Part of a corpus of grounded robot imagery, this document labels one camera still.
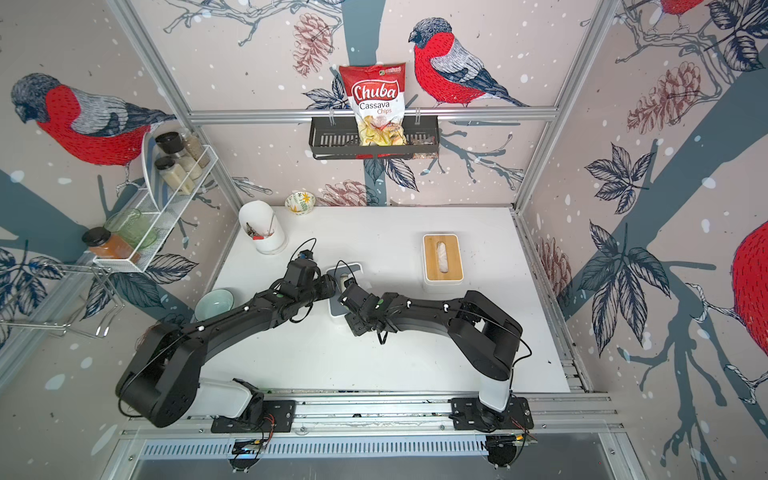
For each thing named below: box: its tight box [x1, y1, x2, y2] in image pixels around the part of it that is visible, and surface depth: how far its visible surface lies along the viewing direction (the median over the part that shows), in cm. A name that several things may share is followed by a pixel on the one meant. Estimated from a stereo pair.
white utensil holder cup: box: [238, 200, 288, 256], surface depth 103 cm
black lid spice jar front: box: [155, 156, 195, 195], surface depth 79 cm
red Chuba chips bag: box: [339, 62, 407, 147], surface depth 83 cm
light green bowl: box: [194, 289, 235, 322], surface depth 93 cm
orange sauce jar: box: [82, 227, 141, 263], surface depth 62 cm
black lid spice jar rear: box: [155, 131, 203, 179], surface depth 82 cm
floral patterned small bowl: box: [285, 191, 317, 215], surface depth 124 cm
